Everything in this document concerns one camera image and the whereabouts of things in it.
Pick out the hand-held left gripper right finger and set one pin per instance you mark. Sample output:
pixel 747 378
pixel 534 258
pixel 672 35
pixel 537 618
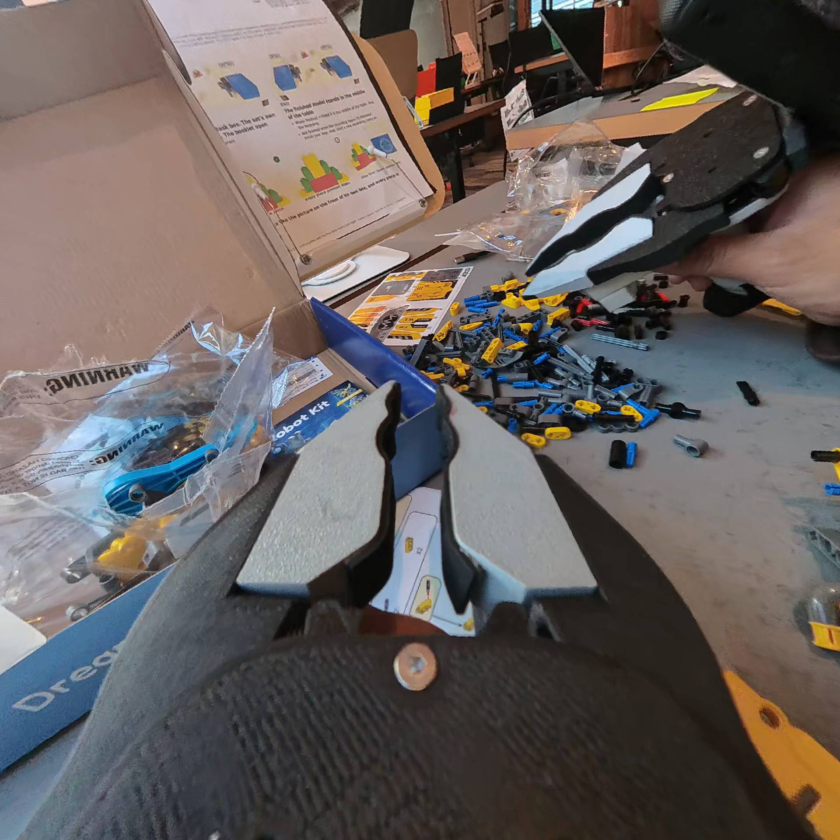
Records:
pixel 518 518

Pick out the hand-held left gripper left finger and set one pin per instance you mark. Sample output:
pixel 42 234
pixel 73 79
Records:
pixel 315 518

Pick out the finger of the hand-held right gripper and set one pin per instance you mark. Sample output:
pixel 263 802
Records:
pixel 590 253
pixel 623 193

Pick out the yellow panel vehicle assembly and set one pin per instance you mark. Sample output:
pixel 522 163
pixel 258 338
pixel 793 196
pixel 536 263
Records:
pixel 825 635

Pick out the long wooden-edged desk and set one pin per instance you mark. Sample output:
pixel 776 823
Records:
pixel 623 124

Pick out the grey desk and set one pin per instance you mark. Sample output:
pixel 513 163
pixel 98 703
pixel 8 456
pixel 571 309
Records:
pixel 722 512

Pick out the person's right hand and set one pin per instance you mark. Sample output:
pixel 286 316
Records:
pixel 800 256

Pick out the small clear plastic bag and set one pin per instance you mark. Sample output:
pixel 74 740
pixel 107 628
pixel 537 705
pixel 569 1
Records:
pixel 505 233

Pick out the grey axle beam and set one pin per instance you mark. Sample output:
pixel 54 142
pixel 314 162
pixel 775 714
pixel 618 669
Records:
pixel 620 342

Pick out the open instruction booklet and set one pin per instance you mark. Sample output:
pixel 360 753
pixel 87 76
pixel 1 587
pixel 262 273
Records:
pixel 420 544

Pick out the black and blue connector piece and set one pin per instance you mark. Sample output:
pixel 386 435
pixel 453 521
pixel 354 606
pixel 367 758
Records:
pixel 622 454

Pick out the pile of small building pieces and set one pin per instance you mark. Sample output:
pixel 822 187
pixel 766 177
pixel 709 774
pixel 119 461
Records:
pixel 525 367

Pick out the black monitor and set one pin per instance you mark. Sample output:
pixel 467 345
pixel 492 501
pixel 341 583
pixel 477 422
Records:
pixel 577 39

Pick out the black pin connector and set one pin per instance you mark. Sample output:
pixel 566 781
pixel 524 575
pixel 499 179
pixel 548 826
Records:
pixel 676 411

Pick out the yellow black sticker sheet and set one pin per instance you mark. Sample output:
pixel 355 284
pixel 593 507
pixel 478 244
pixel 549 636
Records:
pixel 413 308

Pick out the small grey pin piece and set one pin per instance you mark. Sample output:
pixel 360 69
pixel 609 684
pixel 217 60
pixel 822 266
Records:
pixel 689 445

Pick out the crumpled clear plastic bags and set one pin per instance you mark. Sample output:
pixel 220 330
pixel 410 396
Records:
pixel 131 446

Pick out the small black axle pin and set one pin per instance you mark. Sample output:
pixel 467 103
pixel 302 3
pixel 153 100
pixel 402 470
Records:
pixel 748 393

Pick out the coloured storage bins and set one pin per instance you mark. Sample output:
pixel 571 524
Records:
pixel 436 95

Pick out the white flat device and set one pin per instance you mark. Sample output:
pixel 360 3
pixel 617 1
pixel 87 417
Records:
pixel 341 269

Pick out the brown chair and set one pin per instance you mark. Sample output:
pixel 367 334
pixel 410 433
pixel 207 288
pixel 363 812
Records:
pixel 394 62

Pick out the printed building-blocks poster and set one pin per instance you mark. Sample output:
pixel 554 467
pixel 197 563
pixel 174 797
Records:
pixel 308 118

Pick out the black base yellow panel assembly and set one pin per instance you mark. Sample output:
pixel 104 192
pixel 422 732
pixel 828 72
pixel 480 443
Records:
pixel 787 754

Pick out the cardboard kit box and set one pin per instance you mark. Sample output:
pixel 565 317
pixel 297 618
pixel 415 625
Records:
pixel 98 197

